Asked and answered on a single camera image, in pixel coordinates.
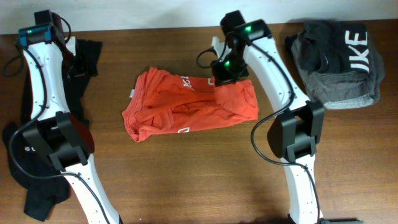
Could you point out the black folded shirt white letters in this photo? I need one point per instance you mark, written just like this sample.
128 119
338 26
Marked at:
331 47

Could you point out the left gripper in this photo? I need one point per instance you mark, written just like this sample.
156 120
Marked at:
77 73

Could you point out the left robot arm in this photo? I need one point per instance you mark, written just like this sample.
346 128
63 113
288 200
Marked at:
60 138

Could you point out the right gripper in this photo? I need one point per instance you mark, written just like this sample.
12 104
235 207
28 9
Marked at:
223 77

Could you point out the black garment on left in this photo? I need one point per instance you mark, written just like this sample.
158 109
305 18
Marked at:
26 167

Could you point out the red t-shirt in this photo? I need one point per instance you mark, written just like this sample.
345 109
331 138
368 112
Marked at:
164 103

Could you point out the grey folded garment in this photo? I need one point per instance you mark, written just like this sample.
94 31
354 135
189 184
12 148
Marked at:
349 90

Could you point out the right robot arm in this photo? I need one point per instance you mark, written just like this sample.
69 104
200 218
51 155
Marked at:
297 121

